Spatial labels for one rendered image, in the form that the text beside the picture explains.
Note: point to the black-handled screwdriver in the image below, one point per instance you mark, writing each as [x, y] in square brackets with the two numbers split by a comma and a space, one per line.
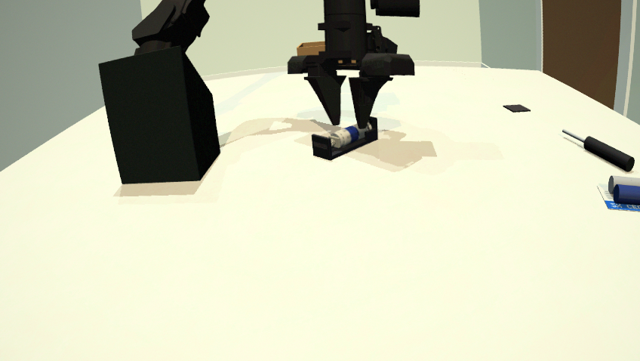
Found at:
[608, 153]

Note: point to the black battery holder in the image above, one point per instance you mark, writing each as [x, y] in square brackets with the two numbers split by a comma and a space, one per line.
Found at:
[324, 147]

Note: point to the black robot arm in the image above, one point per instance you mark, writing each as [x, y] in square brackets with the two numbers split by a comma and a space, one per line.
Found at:
[178, 22]

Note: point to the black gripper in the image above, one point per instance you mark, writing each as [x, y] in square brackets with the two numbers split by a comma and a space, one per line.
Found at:
[346, 40]

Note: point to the silver and blue cylindrical battery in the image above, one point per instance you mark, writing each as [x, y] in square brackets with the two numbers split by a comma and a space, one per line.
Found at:
[351, 134]

